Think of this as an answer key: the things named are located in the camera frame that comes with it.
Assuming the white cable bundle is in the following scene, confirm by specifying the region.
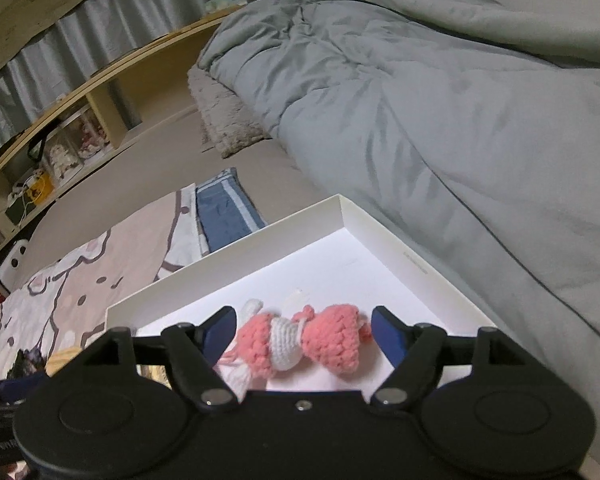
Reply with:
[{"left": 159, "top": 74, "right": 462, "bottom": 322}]
[{"left": 7, "top": 175, "right": 38, "bottom": 221}]

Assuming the white plastic device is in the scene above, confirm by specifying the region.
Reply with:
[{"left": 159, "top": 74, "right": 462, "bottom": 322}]
[{"left": 0, "top": 240, "right": 31, "bottom": 293}]

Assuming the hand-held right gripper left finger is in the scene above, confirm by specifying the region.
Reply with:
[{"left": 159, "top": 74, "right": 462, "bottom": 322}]
[{"left": 87, "top": 306, "right": 241, "bottom": 411}]

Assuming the beige fluffy pillow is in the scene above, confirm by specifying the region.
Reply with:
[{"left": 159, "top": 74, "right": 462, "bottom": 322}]
[{"left": 186, "top": 65, "right": 273, "bottom": 158}]

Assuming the grey curtain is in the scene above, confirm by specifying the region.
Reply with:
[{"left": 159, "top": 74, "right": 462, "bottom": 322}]
[{"left": 0, "top": 0, "right": 311, "bottom": 153}]

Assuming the cream dressed doll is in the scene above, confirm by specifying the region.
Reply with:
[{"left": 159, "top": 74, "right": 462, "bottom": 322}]
[{"left": 47, "top": 142, "right": 78, "bottom": 178}]

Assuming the pink crochet doll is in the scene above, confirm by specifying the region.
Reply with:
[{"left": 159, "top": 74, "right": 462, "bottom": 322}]
[{"left": 215, "top": 299, "right": 373, "bottom": 396}]

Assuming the tan crochet item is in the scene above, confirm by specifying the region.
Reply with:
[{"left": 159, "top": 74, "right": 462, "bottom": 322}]
[{"left": 45, "top": 345, "right": 88, "bottom": 376}]

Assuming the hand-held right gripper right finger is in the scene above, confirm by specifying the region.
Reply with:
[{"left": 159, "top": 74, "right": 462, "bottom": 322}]
[{"left": 371, "top": 305, "right": 523, "bottom": 408}]

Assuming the printed cartoon blanket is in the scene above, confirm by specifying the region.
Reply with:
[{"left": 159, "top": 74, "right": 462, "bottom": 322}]
[{"left": 0, "top": 167, "right": 268, "bottom": 386}]

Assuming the dark blue cloth item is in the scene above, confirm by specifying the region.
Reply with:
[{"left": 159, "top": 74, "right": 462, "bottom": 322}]
[{"left": 0, "top": 377, "right": 37, "bottom": 403}]

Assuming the grey duvet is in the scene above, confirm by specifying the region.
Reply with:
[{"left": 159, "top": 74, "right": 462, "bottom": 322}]
[{"left": 197, "top": 0, "right": 600, "bottom": 480}]

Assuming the white shallow box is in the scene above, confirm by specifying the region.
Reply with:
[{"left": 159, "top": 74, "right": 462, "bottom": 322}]
[{"left": 105, "top": 193, "right": 503, "bottom": 396}]

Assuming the wooden shelf unit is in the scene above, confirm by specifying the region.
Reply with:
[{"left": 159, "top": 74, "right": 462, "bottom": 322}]
[{"left": 0, "top": 15, "right": 241, "bottom": 271}]

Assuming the pink dressed doll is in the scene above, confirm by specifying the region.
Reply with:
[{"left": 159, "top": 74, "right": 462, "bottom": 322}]
[{"left": 77, "top": 120, "right": 106, "bottom": 158}]

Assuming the yellow box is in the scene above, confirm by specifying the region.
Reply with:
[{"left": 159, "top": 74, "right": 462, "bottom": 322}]
[{"left": 25, "top": 170, "right": 56, "bottom": 206}]

